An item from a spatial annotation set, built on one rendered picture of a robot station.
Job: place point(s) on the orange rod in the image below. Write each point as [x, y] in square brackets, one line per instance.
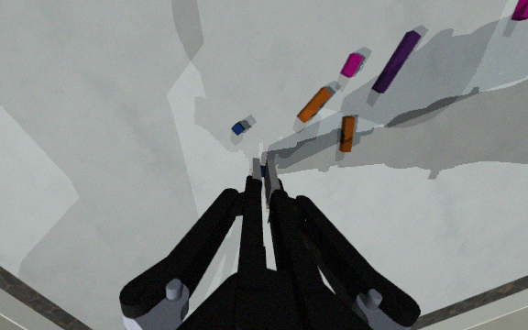
[313, 105]
[347, 130]

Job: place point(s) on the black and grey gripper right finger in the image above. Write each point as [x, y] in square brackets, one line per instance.
[375, 299]

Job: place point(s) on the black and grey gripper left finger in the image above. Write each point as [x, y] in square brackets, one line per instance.
[158, 298]

